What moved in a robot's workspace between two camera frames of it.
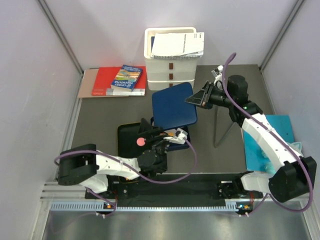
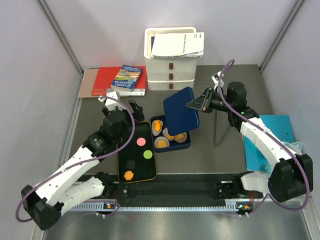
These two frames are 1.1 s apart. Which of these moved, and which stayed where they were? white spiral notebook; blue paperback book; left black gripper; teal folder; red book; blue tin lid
Moved: blue tin lid; left black gripper
Stayed: white spiral notebook; blue paperback book; red book; teal folder
